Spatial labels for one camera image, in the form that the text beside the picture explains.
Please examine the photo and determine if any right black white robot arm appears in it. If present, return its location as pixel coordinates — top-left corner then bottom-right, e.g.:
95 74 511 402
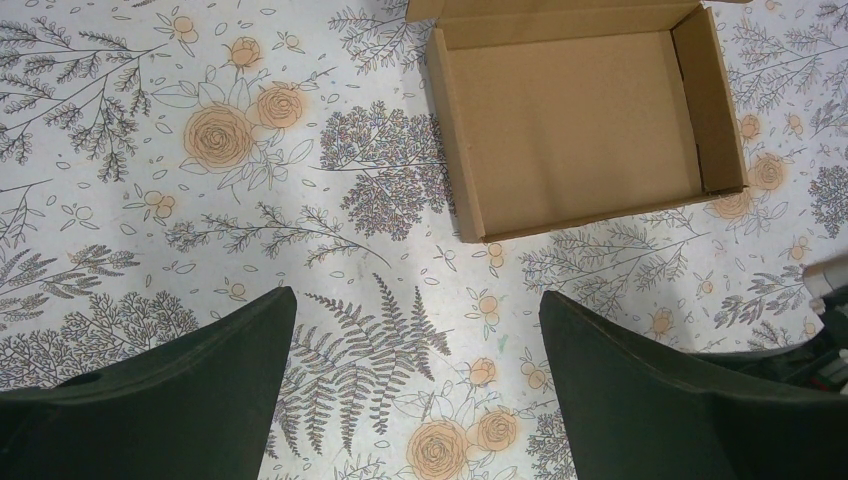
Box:
696 253 847 395

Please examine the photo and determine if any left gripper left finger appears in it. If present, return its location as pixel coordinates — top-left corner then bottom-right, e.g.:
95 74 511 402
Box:
1 287 297 479

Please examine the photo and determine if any brown cardboard box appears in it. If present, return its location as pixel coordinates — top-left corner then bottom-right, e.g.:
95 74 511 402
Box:
406 1 748 243

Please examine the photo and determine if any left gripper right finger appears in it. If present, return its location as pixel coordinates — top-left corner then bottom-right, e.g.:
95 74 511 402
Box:
539 291 847 479

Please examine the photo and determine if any floral patterned table mat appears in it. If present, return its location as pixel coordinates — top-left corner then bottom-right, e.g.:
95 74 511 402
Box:
1 1 847 479

